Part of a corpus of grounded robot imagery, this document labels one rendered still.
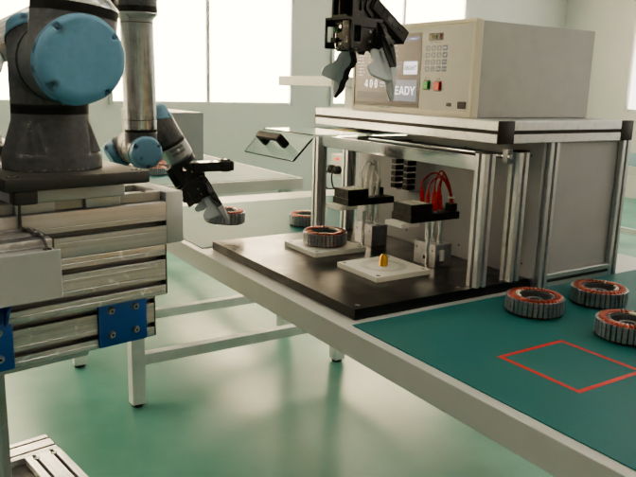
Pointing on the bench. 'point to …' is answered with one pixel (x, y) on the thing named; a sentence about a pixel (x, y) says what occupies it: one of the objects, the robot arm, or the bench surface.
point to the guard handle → (272, 138)
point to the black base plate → (449, 289)
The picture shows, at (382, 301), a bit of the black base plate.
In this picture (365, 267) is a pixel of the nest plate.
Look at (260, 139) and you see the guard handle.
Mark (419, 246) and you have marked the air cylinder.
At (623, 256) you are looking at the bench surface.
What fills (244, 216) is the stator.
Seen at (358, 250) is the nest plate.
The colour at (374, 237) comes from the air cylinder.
